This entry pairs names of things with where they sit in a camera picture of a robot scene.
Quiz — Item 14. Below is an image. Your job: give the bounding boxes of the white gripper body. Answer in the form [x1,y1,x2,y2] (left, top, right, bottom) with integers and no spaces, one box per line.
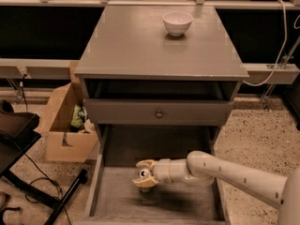
[152,158,191,185]

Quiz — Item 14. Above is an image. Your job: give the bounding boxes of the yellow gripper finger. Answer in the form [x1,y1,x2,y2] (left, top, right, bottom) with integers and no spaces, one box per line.
[136,159,157,170]
[132,177,158,188]

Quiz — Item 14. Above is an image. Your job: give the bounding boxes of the green white 7up can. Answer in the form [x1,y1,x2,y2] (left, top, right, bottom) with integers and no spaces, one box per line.
[139,169,153,193]

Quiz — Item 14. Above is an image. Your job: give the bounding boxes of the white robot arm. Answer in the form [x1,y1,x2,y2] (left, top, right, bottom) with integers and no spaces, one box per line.
[132,151,300,225]

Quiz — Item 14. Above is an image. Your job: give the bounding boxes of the open grey middle drawer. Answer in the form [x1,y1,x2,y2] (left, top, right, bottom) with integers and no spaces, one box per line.
[74,125,231,225]

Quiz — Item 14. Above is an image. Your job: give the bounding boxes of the grey top drawer with knob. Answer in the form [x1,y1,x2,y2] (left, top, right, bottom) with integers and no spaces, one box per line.
[83,98,233,126]

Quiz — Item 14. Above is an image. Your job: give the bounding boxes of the grey wooden drawer cabinet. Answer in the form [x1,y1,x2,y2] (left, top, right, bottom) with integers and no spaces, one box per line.
[74,5,249,133]

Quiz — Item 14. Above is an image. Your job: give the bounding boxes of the green snack bag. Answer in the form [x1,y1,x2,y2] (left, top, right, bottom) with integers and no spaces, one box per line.
[70,105,87,131]

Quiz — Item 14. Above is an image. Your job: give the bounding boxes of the open cardboard box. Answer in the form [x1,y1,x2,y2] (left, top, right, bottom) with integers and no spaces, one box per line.
[37,61,98,162]

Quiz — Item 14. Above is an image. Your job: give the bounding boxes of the black stand with legs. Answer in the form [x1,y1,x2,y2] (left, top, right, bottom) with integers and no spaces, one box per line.
[0,98,89,225]

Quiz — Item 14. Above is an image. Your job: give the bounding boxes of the white ceramic bowl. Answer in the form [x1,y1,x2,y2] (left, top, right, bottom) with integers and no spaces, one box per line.
[162,11,193,36]

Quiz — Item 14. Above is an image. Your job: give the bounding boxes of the black floor cable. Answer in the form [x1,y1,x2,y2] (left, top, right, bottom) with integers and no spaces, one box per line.
[18,150,73,225]

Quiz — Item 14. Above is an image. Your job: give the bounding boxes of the metal window rail frame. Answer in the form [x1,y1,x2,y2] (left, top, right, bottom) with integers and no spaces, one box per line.
[1,0,299,84]

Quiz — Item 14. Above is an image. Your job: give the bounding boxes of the white hanging cable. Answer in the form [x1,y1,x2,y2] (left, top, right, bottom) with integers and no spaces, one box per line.
[243,0,289,87]

